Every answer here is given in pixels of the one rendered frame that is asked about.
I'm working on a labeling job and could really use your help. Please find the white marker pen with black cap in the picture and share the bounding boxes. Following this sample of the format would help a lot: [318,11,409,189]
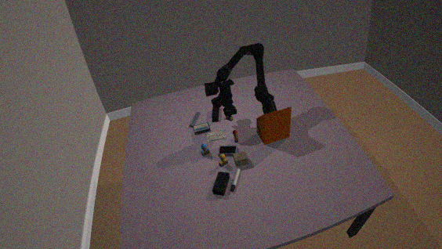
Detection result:
[230,169,240,192]

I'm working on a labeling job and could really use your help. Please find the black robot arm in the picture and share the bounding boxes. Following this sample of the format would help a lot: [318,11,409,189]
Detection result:
[204,43,277,114]

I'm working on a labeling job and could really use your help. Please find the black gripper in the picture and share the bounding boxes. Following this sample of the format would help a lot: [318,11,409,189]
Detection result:
[218,93,237,117]

